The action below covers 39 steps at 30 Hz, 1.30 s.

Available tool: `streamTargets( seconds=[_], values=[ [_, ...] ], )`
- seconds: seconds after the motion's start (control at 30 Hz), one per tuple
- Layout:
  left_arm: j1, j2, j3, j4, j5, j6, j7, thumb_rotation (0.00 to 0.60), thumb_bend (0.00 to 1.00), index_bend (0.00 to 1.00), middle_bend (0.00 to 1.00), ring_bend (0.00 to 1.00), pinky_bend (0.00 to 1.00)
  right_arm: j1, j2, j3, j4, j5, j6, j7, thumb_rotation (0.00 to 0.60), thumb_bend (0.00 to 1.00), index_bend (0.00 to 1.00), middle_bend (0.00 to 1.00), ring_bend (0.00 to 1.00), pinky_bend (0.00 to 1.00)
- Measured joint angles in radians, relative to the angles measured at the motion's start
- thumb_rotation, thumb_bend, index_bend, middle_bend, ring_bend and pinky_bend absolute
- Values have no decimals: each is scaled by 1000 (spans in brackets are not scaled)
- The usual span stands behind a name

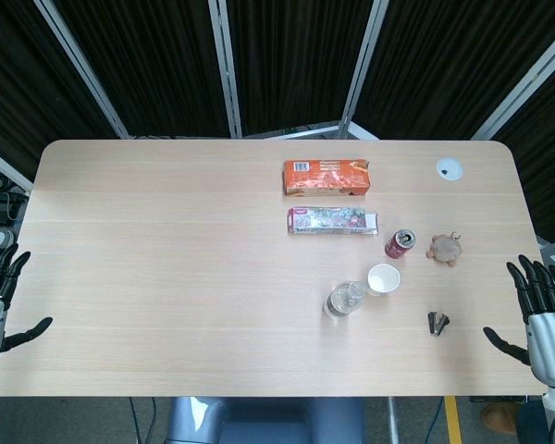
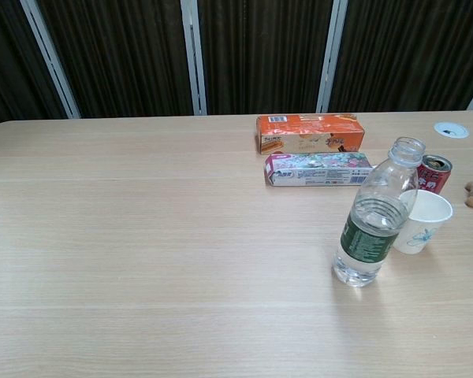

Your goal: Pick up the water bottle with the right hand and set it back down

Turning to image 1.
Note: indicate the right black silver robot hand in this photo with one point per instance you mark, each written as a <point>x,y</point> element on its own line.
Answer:
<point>552,342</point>

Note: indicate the clear plastic bottle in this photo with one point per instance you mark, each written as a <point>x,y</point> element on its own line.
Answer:
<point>340,303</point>

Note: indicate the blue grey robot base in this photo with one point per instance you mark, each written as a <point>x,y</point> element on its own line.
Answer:
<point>263,423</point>

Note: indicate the white paper cup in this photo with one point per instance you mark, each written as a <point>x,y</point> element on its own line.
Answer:
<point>383,279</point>

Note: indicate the brown turtle plush toy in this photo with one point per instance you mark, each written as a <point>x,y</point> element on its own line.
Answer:
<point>444,250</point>

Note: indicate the white table leg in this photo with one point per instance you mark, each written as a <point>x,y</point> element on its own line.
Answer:
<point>394,421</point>

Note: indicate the black fabric partition panel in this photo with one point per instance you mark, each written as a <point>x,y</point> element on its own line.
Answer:
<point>453,60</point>
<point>23,83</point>
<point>546,162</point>
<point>148,65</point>
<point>296,60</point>

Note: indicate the red soda can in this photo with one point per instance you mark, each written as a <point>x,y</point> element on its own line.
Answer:
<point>398,247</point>

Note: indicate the pink white carton box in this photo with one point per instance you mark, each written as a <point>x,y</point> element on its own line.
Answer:
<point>330,221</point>

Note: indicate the orange snack box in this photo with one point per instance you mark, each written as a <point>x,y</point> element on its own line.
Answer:
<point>326,178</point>

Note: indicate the silver partition post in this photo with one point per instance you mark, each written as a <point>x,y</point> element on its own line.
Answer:
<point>522,85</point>
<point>363,69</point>
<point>81,69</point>
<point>226,69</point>
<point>4,166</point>

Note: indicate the silver partition foot rail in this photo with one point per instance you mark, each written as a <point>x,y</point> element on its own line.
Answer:
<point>324,129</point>

